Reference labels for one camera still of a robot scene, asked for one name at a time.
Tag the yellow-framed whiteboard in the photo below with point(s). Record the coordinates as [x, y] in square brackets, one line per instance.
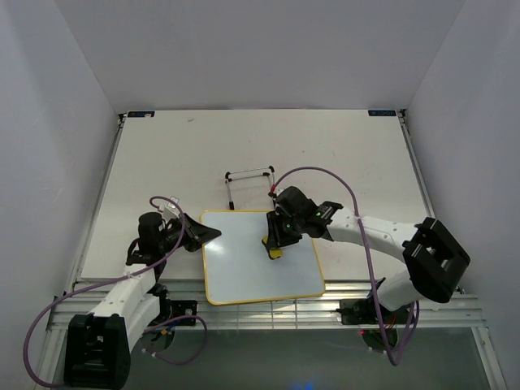
[237, 269]

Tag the metal whiteboard stand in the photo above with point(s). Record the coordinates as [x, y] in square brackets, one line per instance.
[247, 180]

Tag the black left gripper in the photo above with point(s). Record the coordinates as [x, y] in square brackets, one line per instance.
[197, 234]

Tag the yellow bone-shaped eraser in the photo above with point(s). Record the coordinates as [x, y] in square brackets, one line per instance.
[273, 254]

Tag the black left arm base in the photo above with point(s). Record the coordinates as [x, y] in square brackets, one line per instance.
[161, 339]

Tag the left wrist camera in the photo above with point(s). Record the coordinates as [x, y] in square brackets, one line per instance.
[169, 208]

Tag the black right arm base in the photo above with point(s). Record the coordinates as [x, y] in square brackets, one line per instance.
[362, 312]

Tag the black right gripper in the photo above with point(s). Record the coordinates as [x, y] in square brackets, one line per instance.
[276, 239]

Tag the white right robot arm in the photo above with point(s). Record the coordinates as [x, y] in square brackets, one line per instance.
[434, 260]

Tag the blue label sticker left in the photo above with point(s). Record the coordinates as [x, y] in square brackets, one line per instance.
[141, 114]

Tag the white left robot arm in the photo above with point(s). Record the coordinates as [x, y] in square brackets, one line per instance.
[99, 343]

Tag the blue label sticker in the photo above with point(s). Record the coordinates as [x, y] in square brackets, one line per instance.
[141, 114]
[381, 113]

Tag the blue label sticker right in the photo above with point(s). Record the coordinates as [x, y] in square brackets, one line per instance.
[381, 113]

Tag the aluminium table edge rail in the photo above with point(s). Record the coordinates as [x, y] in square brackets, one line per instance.
[317, 313]

